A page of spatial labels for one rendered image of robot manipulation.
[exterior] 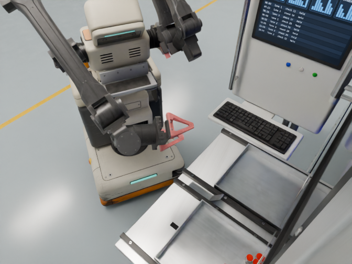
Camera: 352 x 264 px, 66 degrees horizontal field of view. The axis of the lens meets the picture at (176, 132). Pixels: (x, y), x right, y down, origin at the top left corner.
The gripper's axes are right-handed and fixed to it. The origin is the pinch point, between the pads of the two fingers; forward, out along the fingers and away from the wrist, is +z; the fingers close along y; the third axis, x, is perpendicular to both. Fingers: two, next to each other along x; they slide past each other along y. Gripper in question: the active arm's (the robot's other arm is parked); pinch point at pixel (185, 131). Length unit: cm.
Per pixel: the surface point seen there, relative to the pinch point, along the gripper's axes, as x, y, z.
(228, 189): 15.0, 29.6, 23.5
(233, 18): -231, 208, 175
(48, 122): -80, 186, -64
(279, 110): -21, 41, 67
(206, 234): 29.3, 25.9, 9.9
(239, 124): -17, 46, 45
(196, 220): 24.4, 28.3, 8.2
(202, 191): 14.5, 31.7, 13.9
